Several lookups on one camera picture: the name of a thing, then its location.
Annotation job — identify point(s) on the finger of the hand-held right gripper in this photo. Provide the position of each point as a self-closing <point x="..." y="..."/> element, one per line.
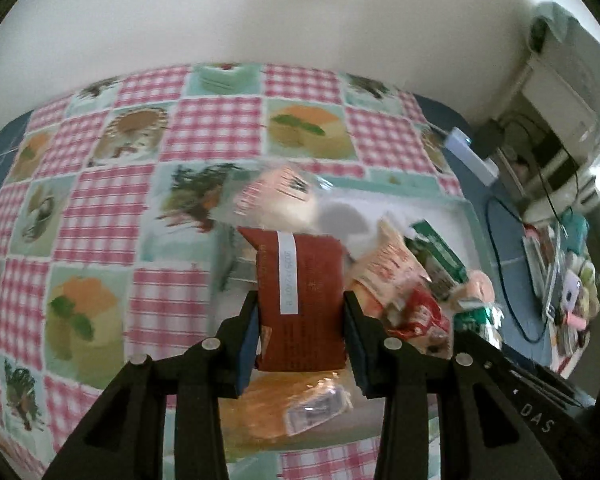
<point x="505" y="360"/>

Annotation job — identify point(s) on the teal pouch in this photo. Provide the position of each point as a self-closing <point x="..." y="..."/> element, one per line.
<point x="577" y="230"/>

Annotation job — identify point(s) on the large red candy packet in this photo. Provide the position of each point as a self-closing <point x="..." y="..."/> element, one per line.
<point x="420" y="317"/>

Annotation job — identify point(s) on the green white biscuit packet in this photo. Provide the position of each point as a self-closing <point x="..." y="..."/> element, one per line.
<point x="440" y="255"/>

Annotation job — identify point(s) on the grey lace cloth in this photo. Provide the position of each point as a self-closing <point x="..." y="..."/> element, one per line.
<point x="570" y="40"/>

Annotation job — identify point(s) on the phone on stand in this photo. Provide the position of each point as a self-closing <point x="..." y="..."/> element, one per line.
<point x="555" y="280"/>

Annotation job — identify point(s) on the pink checkered printed tablecloth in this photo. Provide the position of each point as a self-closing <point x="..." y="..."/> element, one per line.
<point x="215" y="130"/>

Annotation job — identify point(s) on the green corn biscuit packet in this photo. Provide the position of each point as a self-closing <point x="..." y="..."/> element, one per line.
<point x="475" y="317"/>

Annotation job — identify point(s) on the white tray with teal rim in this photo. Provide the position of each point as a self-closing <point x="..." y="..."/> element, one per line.
<point x="375" y="205"/>

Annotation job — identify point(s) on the pink bun packet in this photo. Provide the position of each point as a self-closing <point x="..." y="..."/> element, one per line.
<point x="477" y="285"/>

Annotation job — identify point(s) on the red snack packet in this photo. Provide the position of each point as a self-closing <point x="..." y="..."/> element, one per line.
<point x="300" y="305"/>

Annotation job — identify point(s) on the clear bun packet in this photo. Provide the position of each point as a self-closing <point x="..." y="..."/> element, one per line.
<point x="280" y="200"/>

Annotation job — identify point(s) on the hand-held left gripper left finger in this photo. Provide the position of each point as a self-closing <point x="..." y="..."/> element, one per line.
<point x="247" y="350"/>

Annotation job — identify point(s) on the orange white printed packet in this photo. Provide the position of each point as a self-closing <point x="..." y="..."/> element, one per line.
<point x="395" y="265"/>

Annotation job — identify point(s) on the stack of papers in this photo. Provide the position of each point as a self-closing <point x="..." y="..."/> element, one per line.
<point x="535" y="255"/>

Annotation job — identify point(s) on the white cabinet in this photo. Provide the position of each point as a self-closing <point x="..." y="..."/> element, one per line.
<point x="555" y="105"/>

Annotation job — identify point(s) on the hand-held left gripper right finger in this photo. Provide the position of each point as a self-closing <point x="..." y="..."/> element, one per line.
<point x="357" y="355"/>

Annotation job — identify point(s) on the white power strip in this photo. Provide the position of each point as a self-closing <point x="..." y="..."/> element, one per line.
<point x="467" y="150"/>

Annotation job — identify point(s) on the orange packet with barcode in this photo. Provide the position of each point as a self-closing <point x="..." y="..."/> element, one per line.
<point x="265" y="405"/>

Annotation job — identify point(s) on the black power adapter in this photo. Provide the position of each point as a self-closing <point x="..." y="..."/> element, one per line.
<point x="490" y="137"/>

